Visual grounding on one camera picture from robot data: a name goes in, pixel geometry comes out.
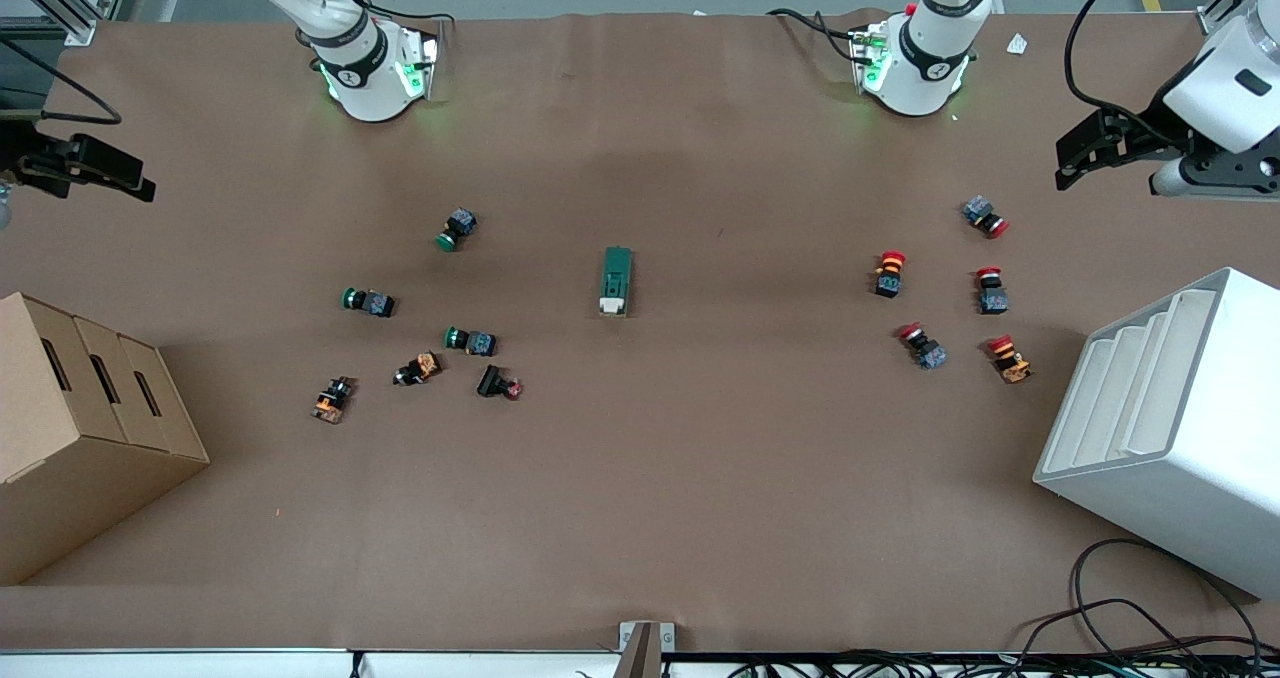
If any black square button red block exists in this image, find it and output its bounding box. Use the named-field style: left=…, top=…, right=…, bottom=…
left=476, top=364, right=524, bottom=401

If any white table edge rail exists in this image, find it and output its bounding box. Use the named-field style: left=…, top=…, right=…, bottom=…
left=0, top=648, right=623, bottom=678

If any white stepped rack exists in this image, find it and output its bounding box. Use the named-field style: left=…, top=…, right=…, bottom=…
left=1033, top=267, right=1280, bottom=601

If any black looped cable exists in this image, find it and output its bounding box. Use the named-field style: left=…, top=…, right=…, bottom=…
left=1070, top=538, right=1263, bottom=659

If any grey metal camera bracket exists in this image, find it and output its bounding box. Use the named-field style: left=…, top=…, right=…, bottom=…
left=618, top=621, right=676, bottom=678

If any brown cardboard box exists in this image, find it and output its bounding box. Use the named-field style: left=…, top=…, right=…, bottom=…
left=0, top=292, right=211, bottom=587

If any black cable bundle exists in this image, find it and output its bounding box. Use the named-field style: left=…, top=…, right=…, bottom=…
left=730, top=646, right=1280, bottom=678

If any red mushroom button orange block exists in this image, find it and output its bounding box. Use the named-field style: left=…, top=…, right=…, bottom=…
left=986, top=334, right=1034, bottom=385

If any green load switch white handle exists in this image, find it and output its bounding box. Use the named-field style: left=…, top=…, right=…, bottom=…
left=598, top=246, right=635, bottom=319

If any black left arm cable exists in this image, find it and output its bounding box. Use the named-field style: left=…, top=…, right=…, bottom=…
left=1063, top=0, right=1171, bottom=144

